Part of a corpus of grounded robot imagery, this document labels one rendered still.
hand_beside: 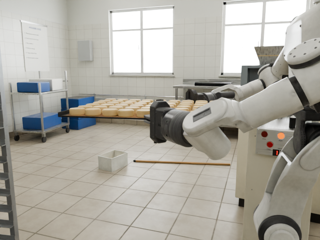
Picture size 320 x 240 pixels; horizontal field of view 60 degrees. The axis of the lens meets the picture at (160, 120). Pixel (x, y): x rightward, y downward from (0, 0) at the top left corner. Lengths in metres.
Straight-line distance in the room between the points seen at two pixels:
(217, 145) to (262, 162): 1.00
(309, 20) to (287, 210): 0.62
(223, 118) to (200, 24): 4.94
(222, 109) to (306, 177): 0.52
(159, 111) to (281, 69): 0.75
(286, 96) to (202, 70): 4.85
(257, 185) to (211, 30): 4.09
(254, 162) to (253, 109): 1.06
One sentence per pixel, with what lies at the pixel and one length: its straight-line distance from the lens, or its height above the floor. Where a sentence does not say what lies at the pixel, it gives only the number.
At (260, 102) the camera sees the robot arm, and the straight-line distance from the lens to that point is 0.59.
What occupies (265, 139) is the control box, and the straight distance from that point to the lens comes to 1.56.
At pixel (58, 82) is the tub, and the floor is 0.94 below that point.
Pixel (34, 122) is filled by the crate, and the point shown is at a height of 0.31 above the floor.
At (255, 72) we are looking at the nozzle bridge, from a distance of 2.34.
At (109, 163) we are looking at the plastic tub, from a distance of 3.24.
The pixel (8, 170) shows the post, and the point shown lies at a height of 0.63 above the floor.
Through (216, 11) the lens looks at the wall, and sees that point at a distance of 5.47.
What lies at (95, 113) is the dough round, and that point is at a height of 1.01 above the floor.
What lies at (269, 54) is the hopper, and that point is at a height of 1.26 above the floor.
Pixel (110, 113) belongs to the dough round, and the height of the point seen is 1.01.
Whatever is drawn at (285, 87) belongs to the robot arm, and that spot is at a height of 1.11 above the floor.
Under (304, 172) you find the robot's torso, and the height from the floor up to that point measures 0.82.
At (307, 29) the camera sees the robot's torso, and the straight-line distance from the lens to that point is 0.94.
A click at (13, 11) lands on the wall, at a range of 5.58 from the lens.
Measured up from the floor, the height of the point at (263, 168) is 0.61.
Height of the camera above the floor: 1.14
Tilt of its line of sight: 10 degrees down
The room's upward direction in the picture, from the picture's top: straight up
